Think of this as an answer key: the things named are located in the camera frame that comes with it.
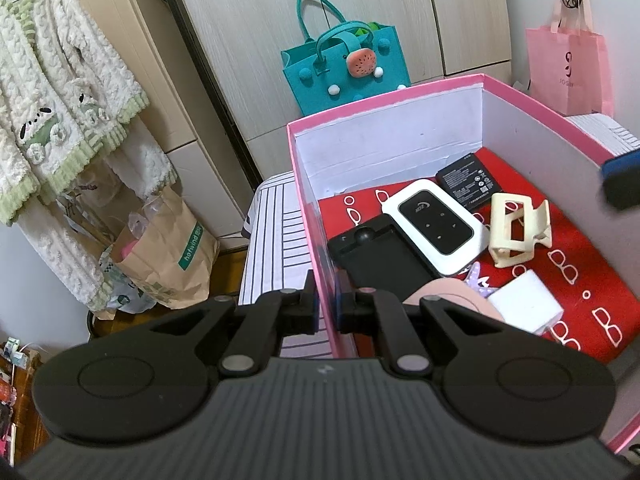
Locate pink tote bag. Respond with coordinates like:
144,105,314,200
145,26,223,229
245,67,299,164
525,0,615,117

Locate white charger plug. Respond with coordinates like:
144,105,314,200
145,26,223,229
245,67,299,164
487,269,566,336

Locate purple star hair clip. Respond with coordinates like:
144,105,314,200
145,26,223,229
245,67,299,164
462,261,501,301

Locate white fluffy pajama pants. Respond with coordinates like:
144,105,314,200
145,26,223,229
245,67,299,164
20,120,178,311

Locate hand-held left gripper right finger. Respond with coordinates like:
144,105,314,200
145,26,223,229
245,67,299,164
335,287,508,381

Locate green print plastic bag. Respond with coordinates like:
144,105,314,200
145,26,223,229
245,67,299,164
97,245,158,313

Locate pink round case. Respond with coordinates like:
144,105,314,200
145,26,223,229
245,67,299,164
400,279,506,326

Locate black plastic case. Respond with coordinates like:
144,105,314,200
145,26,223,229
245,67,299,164
327,213,438,293

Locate white refrigerator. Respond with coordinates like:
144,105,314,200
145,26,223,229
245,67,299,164
505,0,640,126

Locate striped tablecloth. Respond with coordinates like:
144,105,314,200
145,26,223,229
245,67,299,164
239,112,640,358

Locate red patterned cloth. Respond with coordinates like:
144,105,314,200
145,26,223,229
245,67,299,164
317,146,640,366

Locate brown paper bag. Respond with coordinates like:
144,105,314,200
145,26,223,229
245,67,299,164
107,187,221,311

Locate pink cardboard box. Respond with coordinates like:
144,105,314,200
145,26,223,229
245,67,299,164
286,73,640,453

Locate teal felt handbag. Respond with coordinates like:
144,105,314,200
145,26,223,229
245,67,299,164
280,0,412,117

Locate white pocket router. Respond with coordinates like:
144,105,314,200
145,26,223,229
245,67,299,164
381,179,491,277

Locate cream hair claw clip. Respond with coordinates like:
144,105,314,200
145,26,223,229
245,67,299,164
489,192,552,268

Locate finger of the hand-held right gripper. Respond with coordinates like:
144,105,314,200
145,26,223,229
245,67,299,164
600,149,640,211

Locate wooden side cabinet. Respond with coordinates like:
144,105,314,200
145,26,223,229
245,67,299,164
0,337,51,461

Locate white green fluffy cardigan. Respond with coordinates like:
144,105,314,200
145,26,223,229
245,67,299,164
0,0,151,226

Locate black battery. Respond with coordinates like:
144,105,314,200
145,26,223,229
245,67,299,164
435,152,506,212

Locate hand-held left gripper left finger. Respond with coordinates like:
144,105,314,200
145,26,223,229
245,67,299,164
147,275,321,377

